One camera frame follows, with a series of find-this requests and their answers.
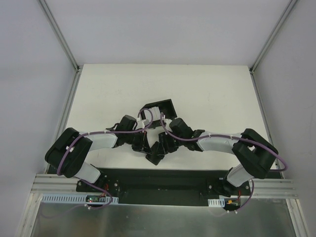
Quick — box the left white cable duct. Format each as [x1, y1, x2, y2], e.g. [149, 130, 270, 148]
[41, 194, 119, 205]

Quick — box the black leather card holder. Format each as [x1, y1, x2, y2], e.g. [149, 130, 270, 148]
[145, 141, 165, 165]

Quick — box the left aluminium side rail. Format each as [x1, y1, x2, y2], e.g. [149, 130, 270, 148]
[51, 68, 82, 146]

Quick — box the front aluminium extrusion rail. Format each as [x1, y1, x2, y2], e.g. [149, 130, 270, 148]
[31, 174, 298, 199]

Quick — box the left aluminium frame post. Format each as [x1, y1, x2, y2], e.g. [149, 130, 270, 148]
[37, 0, 82, 71]

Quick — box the right aluminium frame post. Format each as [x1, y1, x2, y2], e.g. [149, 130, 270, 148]
[249, 0, 299, 72]

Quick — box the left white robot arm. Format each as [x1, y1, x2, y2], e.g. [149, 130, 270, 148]
[44, 115, 154, 192]

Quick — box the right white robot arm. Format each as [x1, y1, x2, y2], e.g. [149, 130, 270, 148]
[160, 115, 278, 195]

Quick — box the black card tray box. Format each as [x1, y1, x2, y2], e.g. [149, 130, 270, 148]
[138, 99, 177, 129]

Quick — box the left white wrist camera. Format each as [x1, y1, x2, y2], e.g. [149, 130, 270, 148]
[136, 118, 150, 129]

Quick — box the aluminium frame post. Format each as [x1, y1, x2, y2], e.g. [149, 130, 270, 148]
[37, 0, 82, 71]
[249, 0, 299, 72]

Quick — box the white cable duct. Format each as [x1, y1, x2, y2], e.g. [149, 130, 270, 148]
[208, 198, 225, 208]
[41, 194, 119, 205]

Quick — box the right white cable duct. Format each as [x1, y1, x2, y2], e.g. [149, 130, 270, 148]
[208, 198, 225, 208]

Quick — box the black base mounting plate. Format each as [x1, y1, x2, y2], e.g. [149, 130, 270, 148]
[48, 166, 283, 205]

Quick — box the electronics board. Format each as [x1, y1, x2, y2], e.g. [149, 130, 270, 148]
[85, 195, 106, 203]
[225, 199, 241, 206]

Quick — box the right electronics board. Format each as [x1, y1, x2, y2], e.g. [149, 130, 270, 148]
[225, 199, 241, 206]

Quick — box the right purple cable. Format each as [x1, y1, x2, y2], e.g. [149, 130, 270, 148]
[159, 112, 289, 171]

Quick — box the white credit card stack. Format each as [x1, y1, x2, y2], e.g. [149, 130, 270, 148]
[149, 106, 161, 121]

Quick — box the left electronics board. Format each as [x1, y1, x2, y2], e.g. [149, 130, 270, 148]
[85, 195, 106, 203]

